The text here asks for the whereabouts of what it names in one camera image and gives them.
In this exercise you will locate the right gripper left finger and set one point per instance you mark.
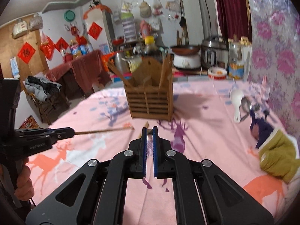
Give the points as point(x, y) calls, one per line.
point(95, 193)

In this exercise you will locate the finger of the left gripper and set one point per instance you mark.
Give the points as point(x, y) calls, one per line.
point(58, 134)

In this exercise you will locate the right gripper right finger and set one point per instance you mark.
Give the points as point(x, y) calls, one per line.
point(203, 193)

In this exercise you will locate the person's left hand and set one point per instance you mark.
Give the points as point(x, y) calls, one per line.
point(25, 189)

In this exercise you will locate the wooden chair with clothes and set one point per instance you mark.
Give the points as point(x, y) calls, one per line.
point(46, 95)

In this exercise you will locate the pink deer tablecloth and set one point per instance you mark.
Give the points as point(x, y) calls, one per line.
point(201, 128)

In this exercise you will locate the wooden chopstick bundle right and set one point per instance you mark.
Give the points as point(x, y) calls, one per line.
point(104, 131)

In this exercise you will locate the wooden chopstick bundle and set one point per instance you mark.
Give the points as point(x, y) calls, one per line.
point(104, 131)
point(146, 125)

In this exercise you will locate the wooden chopstick bundle left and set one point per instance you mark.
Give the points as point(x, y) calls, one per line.
point(146, 125)

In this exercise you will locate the green towel toy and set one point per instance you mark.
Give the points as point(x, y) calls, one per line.
point(278, 156)

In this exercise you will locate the dark purple cloth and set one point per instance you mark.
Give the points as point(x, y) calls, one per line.
point(259, 129)

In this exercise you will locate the red cloth covered table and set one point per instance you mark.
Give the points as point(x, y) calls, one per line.
point(87, 70)

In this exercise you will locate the metal spoon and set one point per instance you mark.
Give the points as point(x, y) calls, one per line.
point(247, 106)

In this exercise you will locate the wooden chopstick holder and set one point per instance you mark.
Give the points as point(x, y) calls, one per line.
point(145, 99)

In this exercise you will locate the steel kettle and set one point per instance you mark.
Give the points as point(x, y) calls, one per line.
point(120, 62)

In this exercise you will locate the red white bowl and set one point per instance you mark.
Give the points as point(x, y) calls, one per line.
point(217, 73)

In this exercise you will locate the clear oil bottle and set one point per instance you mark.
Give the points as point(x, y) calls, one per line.
point(235, 60)

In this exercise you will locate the white electric hotplate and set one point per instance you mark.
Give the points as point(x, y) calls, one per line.
point(189, 62)

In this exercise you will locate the white refrigerator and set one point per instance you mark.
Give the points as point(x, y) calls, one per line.
point(99, 28)

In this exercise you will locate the silver pressure cooker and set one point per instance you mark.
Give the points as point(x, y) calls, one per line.
point(214, 52)

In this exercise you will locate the brown frying pan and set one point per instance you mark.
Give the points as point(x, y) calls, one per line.
point(185, 50)

